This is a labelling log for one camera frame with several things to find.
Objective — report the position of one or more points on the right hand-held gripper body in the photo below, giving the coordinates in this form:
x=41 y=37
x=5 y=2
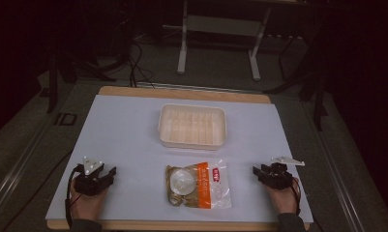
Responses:
x=278 y=178

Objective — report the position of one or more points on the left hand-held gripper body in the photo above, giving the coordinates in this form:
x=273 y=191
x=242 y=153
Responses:
x=89 y=180

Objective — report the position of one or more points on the clear and orange snack packet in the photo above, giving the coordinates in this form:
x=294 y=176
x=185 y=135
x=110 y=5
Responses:
x=194 y=185

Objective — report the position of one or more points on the white plastic tray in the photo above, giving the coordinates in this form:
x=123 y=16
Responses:
x=192 y=126

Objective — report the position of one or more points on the person's right hand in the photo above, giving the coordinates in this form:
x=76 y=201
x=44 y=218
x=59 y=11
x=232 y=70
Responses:
x=283 y=199

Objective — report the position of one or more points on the person's left hand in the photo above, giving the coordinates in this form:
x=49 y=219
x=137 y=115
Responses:
x=85 y=206

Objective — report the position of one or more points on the white table mat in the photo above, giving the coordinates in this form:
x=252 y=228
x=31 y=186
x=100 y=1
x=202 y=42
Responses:
x=124 y=129

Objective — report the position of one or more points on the black metal stand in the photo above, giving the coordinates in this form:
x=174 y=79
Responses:
x=319 y=103
x=53 y=90

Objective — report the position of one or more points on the aluminium rail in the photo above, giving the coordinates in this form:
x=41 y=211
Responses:
x=17 y=174
x=338 y=174

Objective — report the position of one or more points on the black floor bracket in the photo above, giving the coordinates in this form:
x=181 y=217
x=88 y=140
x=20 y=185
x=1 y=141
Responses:
x=65 y=119

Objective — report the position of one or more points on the white metal table frame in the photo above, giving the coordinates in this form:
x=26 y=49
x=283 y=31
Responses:
x=182 y=48

